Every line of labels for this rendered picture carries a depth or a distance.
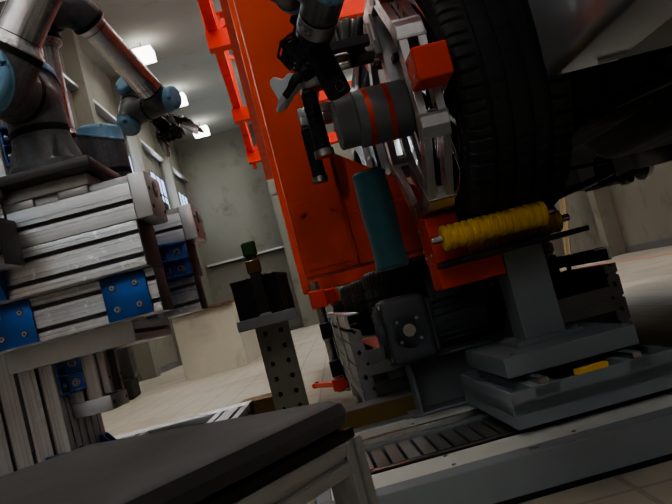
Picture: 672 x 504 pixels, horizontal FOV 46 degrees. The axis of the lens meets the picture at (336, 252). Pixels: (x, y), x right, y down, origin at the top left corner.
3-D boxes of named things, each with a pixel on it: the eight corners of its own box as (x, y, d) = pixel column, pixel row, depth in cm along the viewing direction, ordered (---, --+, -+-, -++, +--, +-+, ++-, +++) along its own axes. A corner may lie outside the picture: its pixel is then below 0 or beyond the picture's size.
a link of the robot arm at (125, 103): (136, 114, 234) (141, 87, 240) (108, 126, 239) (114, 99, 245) (154, 129, 240) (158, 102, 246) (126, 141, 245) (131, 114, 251)
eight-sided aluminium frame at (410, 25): (472, 194, 163) (404, -52, 166) (441, 202, 162) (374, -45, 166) (429, 223, 217) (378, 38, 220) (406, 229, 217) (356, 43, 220)
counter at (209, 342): (262, 353, 1162) (249, 301, 1167) (247, 364, 929) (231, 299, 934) (213, 366, 1159) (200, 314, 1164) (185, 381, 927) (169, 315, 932)
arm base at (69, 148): (-2, 182, 150) (-14, 132, 150) (28, 193, 165) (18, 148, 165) (75, 162, 150) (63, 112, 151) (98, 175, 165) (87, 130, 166)
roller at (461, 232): (562, 220, 176) (555, 195, 176) (436, 253, 174) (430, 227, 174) (554, 223, 182) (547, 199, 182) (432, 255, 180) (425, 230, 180)
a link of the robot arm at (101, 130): (111, 164, 199) (98, 114, 200) (72, 180, 205) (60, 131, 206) (141, 167, 210) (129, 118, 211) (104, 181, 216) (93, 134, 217)
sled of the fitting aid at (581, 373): (689, 388, 159) (675, 341, 160) (520, 435, 157) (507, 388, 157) (596, 370, 209) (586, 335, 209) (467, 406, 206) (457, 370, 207)
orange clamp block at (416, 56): (447, 84, 165) (455, 71, 156) (411, 93, 164) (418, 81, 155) (438, 53, 165) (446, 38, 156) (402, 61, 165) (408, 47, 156)
